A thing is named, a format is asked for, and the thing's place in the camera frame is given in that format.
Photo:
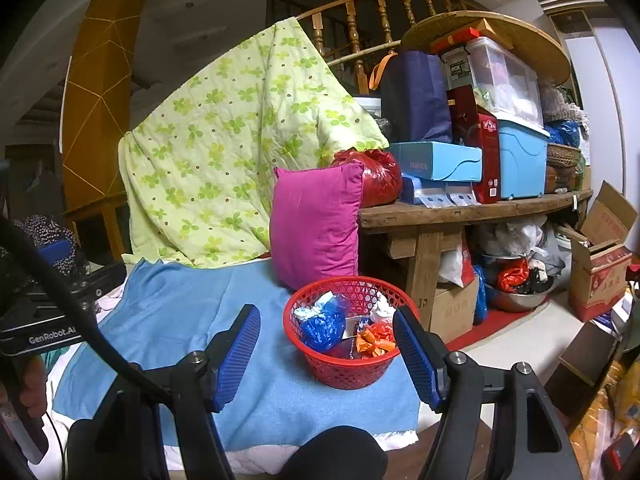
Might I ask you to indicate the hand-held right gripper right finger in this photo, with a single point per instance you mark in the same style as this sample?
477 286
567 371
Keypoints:
417 360

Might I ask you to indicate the plain cardboard box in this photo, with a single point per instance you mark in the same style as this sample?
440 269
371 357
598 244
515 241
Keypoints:
450 310

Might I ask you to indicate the flat red box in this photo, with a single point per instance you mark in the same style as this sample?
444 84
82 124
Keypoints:
457 37

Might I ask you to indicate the person's dark trouser knee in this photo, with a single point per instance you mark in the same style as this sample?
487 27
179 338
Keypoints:
340 455

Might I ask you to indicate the green floral quilt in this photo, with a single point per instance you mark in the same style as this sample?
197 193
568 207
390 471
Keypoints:
225 135

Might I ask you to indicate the magenta pillow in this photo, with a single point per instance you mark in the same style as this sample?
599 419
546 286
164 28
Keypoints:
315 225

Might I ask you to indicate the blue white patterned boxes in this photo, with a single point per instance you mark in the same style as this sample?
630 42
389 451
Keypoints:
440 195

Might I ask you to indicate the small orange plastic bag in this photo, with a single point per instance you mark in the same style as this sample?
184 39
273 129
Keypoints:
512 277

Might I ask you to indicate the dark framed picture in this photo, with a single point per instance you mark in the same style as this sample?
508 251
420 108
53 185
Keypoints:
30 175

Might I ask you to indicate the white blue wrapper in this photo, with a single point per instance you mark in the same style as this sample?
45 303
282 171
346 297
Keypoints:
305 314

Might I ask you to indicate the flat brown box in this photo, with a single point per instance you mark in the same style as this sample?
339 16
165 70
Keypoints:
487 25

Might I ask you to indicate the orange wooden pillar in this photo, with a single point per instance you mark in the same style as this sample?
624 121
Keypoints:
95 85

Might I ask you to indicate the red floor mat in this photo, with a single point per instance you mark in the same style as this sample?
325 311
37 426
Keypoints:
495 322

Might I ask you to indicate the teal cloth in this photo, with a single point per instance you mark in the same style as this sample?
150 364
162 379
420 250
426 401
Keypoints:
51 358

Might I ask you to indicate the orange white plastic bag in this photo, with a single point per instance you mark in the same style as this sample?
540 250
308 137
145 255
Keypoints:
375 340

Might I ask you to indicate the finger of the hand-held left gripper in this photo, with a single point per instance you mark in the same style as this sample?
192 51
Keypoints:
106 276
55 252

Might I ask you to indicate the light blue carton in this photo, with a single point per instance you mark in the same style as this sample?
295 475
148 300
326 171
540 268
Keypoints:
435 160

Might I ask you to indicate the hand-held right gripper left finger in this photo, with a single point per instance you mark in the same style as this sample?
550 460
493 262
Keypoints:
240 355

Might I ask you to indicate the round bamboo tray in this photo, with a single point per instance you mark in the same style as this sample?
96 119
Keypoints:
540 40

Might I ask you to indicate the cardboard box with red print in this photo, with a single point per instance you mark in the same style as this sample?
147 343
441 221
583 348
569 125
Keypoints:
600 280

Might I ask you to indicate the blue blanket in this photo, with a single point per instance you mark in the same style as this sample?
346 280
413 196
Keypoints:
175 310

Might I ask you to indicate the white red plastic sack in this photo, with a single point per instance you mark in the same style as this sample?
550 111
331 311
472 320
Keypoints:
455 265

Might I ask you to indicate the red gift box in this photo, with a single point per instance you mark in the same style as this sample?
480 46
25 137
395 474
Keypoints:
482 160

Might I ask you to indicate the black dotted cloth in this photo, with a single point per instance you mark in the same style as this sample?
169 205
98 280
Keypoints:
35 227

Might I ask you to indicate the large red plastic bag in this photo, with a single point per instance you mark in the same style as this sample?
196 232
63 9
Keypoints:
382 180

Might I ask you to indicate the metal basin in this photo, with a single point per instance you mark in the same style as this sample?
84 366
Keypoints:
520 300

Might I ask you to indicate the grey knitted cloth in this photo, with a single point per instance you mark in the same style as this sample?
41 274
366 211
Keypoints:
562 105

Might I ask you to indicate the red plastic basket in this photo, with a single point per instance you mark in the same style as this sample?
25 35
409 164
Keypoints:
350 372

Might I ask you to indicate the wooden stair railing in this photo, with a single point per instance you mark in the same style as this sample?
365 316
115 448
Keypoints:
350 10

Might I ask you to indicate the light blue storage bin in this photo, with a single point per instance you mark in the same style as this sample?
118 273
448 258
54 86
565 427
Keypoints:
520 160

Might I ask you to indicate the flattened brown cardboard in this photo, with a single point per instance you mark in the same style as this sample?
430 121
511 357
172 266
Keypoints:
585 360

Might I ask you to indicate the wooden bench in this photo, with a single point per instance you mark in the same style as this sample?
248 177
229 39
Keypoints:
450 212

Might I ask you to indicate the yellow sack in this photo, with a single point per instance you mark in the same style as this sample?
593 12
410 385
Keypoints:
600 425

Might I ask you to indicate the brown woven basket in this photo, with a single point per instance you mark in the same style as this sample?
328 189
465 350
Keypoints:
562 155

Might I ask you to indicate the clear plastic storage box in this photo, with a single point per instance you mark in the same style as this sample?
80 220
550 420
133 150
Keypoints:
500 75

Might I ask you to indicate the narrow blue plastic bag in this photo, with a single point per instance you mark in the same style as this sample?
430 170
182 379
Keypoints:
480 300

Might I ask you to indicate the crumpled blue bag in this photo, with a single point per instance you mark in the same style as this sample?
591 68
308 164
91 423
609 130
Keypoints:
567 132

